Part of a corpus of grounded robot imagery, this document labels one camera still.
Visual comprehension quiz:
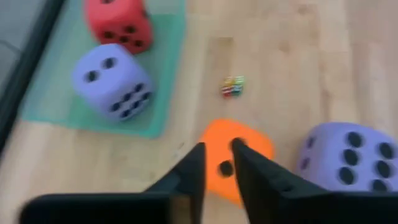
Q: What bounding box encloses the teal translucent plastic bin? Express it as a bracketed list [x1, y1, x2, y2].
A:
[20, 0, 187, 139]

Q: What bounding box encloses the large purple foam die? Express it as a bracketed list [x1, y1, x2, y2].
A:
[72, 43, 155, 122]
[297, 121, 398, 194]

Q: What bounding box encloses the small red translucent die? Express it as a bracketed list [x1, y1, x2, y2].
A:
[221, 85, 236, 98]

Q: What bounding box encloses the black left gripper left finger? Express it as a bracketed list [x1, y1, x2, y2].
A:
[18, 142, 206, 224]

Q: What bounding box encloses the large red foam die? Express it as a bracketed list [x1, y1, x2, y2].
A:
[83, 0, 154, 55]

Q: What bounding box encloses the large orange foam die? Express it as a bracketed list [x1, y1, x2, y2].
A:
[198, 118, 276, 208]

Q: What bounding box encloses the small green translucent die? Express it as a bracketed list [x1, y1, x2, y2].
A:
[233, 76, 246, 94]

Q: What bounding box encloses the black table edge frame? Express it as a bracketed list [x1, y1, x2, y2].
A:
[0, 0, 66, 150]

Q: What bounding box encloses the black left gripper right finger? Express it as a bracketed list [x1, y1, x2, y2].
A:
[231, 138, 398, 224]

